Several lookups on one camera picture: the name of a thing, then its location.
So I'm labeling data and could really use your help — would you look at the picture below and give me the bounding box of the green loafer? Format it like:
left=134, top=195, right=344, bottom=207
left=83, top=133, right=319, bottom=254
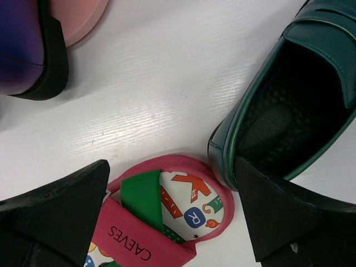
left=207, top=1, right=355, bottom=190

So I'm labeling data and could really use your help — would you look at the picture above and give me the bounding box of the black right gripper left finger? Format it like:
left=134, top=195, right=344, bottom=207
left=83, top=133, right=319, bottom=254
left=1, top=160, right=110, bottom=266

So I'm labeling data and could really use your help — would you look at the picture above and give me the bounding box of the pink three-tier shoe shelf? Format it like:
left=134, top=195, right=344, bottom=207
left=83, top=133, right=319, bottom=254
left=51, top=0, right=110, bottom=48

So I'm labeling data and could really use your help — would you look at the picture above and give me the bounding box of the purple loafer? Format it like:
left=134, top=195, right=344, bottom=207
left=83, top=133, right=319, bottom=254
left=1, top=0, right=69, bottom=101

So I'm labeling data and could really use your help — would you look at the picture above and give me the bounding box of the red flip-flop centre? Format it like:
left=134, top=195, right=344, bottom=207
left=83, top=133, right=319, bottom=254
left=85, top=154, right=235, bottom=266

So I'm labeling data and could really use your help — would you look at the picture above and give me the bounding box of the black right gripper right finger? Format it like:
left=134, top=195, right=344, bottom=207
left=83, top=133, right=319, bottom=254
left=236, top=157, right=355, bottom=266

